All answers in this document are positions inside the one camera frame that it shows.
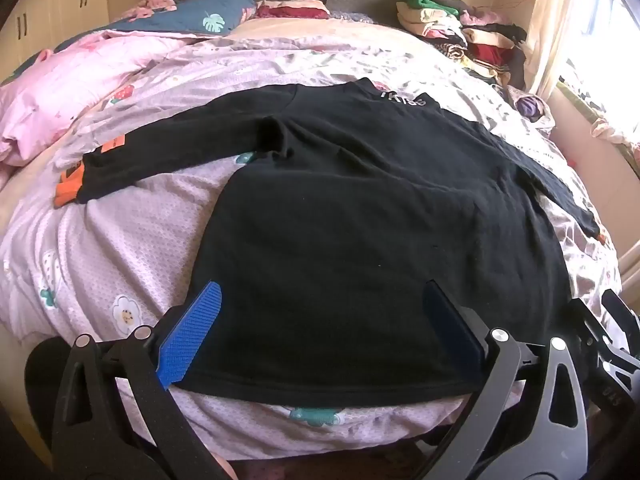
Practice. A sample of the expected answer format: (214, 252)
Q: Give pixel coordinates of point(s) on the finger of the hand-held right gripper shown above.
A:
(597, 332)
(622, 310)

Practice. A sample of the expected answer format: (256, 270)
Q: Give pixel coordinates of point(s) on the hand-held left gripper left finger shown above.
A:
(192, 327)

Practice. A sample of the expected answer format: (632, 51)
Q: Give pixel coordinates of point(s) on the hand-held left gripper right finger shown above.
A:
(450, 332)

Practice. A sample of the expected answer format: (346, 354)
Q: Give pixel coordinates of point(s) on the black long-sleeve shirt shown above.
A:
(350, 235)

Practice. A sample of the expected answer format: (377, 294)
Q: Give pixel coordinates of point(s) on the pile of folded clothes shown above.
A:
(460, 25)

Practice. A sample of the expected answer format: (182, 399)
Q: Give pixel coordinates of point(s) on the lilac strawberry-print quilt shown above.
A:
(125, 240)

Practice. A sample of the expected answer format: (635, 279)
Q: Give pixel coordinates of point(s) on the heap of floral cloths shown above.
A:
(600, 115)

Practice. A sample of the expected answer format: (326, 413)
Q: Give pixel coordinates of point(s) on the floral bag with purple cloth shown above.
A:
(532, 107)

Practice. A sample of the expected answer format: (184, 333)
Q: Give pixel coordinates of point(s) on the pink quilt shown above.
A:
(65, 90)

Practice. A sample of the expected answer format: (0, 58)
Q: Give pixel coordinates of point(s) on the cream curtain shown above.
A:
(555, 25)

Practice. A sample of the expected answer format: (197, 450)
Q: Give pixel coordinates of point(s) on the beige blanket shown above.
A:
(300, 35)

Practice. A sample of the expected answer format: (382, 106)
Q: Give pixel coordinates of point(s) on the blue leaf-print blanket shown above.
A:
(200, 15)

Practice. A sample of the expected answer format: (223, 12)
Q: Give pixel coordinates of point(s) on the dark red cloth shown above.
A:
(292, 10)

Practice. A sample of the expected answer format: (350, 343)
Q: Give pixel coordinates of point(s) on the cream wardrobe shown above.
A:
(50, 10)

